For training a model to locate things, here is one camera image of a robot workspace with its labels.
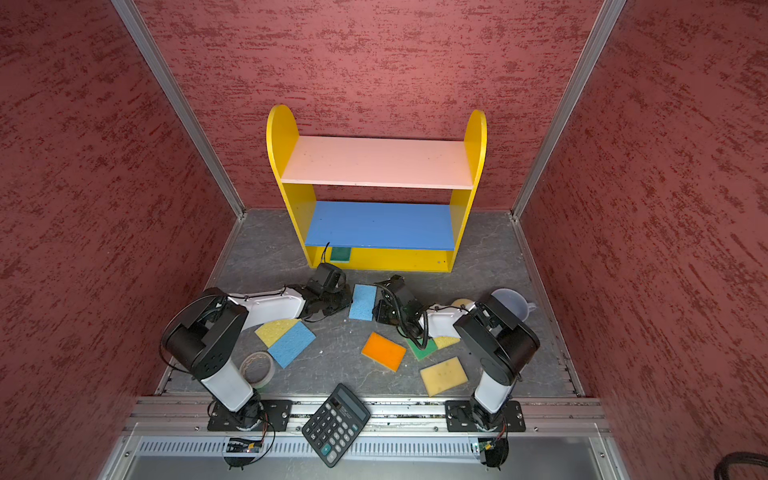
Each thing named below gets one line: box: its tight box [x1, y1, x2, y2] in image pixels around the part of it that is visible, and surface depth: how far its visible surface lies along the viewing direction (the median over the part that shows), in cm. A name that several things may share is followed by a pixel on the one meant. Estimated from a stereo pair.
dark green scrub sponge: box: [330, 246, 351, 263], surface depth 107 cm
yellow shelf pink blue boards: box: [266, 105, 487, 272], surface depth 83 cm
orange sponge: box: [361, 331, 407, 372], surface depth 86 cm
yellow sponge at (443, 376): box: [420, 356, 469, 397], surface depth 81 cm
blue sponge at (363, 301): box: [348, 284, 378, 321], surface depth 95 cm
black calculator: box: [301, 383, 371, 468], surface depth 72 cm
